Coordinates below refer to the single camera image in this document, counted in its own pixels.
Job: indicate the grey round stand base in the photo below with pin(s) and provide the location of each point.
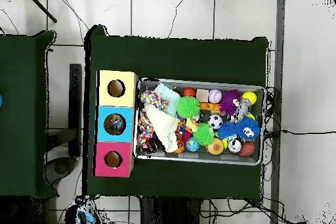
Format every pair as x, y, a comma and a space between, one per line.
63, 167

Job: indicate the cream knitted cloth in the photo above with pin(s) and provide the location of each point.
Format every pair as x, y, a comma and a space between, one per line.
164, 127

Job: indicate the green spiky ball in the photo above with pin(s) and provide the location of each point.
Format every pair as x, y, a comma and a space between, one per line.
203, 134
188, 107

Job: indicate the black panel stand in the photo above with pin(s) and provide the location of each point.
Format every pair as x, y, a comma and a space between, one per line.
75, 103

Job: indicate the black white soccer ball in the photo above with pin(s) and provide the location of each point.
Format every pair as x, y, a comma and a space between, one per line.
215, 122

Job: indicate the red maraca rattle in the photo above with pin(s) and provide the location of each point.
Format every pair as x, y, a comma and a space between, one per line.
189, 92

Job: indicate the blue round disc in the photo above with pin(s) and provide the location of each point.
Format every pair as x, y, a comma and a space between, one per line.
0, 100

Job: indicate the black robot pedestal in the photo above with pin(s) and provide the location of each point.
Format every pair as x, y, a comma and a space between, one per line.
168, 213

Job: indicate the flat wooden block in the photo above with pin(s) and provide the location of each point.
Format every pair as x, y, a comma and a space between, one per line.
202, 95

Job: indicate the yellow ball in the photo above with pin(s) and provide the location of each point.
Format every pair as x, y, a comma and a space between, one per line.
249, 98

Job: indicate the orange toy ball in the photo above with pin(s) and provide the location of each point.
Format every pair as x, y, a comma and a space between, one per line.
215, 147

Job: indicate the black rod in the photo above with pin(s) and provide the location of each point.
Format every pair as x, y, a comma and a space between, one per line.
42, 7

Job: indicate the silver toy robot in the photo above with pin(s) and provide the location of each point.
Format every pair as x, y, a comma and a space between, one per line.
241, 109

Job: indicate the clear shallow mesh bin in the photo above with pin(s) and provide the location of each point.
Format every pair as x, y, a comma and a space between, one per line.
252, 160

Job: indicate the multicoloured patterned cloth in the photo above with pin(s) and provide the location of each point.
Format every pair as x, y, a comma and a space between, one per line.
153, 99

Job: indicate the blue spiky ball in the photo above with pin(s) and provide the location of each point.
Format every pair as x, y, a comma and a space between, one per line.
250, 128
228, 129

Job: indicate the small blue globe ball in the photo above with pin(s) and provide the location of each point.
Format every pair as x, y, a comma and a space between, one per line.
192, 144

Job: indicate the clear plastic wrapper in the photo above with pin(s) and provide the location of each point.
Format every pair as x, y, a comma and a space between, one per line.
85, 214

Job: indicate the wooden box with three holes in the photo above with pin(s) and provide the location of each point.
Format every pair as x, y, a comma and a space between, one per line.
115, 113

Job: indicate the brown toy football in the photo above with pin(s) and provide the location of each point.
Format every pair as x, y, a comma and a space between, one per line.
247, 149

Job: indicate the white baseball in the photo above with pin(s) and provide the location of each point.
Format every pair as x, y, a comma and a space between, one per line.
215, 96

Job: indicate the dark green tablecloth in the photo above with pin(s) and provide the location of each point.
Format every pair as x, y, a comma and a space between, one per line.
184, 61

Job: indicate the dark green side cloth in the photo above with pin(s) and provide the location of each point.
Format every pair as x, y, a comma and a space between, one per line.
26, 77

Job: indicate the mint knitted cloth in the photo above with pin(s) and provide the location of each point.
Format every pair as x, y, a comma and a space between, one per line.
169, 95

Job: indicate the purple monster toy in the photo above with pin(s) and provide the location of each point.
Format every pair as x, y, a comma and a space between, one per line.
229, 102

